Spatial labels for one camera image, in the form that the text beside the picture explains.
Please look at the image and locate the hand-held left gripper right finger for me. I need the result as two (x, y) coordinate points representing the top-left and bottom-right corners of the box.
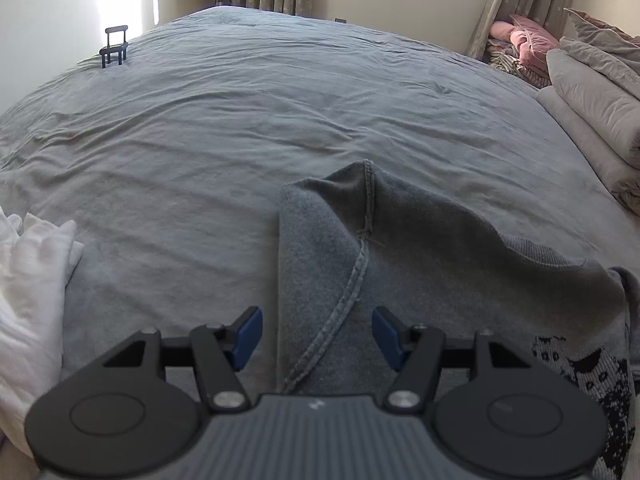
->
(371, 307), (537, 414)

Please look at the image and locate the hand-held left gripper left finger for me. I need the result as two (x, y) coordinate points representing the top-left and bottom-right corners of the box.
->
(98, 305), (264, 415)

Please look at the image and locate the grey sweatshirt with black print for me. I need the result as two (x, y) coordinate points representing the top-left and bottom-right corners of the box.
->
(276, 159), (640, 480)

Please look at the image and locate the grey bed sheet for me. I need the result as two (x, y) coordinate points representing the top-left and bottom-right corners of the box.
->
(0, 6), (632, 396)

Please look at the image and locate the white cloth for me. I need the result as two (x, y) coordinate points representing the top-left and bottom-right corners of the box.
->
(0, 205), (85, 458)

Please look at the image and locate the striped cloth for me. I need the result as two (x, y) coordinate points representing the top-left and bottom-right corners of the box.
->
(484, 40), (552, 90)

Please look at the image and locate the small black stand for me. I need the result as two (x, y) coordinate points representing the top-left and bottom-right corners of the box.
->
(98, 25), (131, 69)

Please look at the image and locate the folded grey duvet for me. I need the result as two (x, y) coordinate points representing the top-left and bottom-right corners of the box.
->
(536, 8), (640, 218)

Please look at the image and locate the pink pillow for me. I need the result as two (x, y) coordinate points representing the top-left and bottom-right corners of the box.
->
(489, 14), (562, 67)

